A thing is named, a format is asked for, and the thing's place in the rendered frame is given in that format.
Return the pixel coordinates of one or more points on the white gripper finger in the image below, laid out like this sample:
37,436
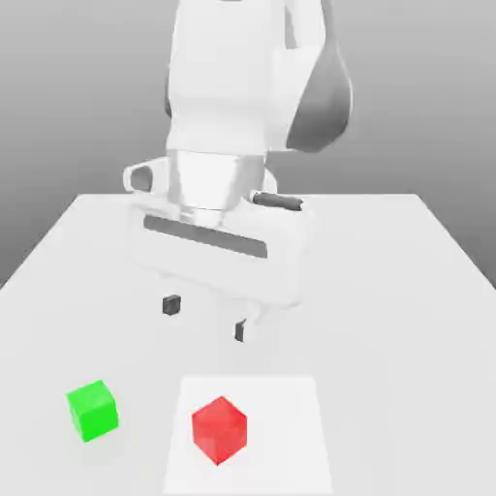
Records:
171,305
241,330

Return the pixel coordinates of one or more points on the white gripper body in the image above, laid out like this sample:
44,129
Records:
217,267

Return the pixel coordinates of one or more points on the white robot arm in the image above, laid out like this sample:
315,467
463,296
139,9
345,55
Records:
224,97

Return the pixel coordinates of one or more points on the small red cube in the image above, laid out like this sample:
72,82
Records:
219,430

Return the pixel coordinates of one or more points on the small green cube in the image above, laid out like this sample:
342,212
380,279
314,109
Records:
93,411

